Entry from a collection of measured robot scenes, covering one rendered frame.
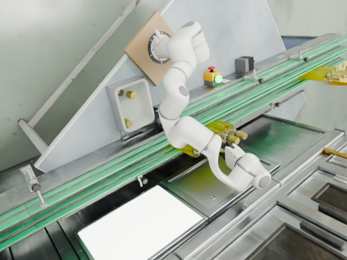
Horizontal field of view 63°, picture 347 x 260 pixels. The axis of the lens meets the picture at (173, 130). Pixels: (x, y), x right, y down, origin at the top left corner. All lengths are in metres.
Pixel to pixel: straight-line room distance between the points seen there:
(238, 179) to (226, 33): 1.03
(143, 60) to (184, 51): 0.35
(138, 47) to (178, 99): 0.49
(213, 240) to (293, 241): 0.28
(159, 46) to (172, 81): 0.41
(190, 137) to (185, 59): 0.32
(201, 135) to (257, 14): 1.21
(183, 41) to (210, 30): 0.62
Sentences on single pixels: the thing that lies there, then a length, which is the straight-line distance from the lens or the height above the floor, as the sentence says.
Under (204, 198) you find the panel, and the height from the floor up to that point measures 1.22.
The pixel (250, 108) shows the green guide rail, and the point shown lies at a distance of 1.80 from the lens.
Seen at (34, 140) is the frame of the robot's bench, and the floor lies 0.44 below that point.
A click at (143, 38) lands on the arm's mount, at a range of 1.40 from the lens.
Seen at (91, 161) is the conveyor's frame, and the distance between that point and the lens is 1.33.
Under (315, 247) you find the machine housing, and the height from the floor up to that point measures 1.64.
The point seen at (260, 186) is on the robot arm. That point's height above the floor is 1.45.
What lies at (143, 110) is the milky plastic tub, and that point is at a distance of 1.45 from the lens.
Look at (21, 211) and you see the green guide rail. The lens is 1.24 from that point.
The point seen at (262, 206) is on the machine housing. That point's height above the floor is 1.41.
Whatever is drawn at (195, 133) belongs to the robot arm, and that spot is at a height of 1.30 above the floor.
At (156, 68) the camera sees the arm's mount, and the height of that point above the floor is 0.77.
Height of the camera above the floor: 1.97
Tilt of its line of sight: 49 degrees down
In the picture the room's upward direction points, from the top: 114 degrees clockwise
